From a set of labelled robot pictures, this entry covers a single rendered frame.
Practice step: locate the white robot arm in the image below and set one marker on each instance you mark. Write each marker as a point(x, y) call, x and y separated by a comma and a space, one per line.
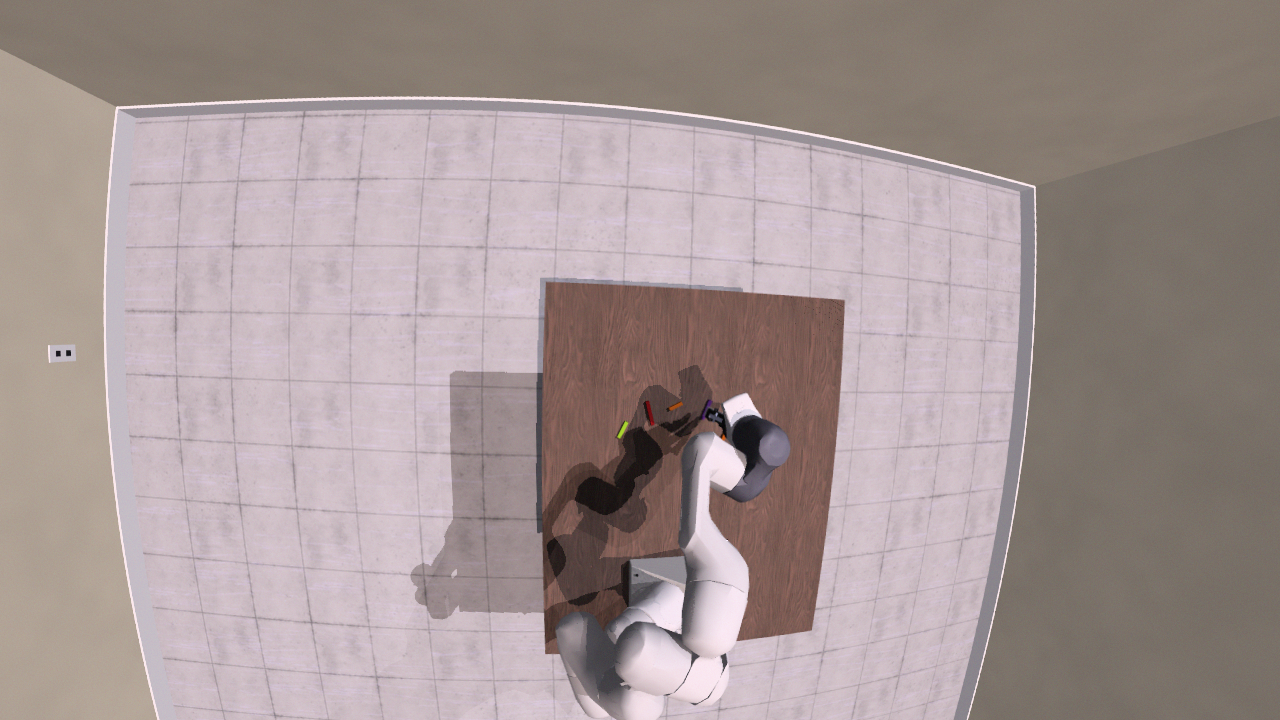
point(626, 679)

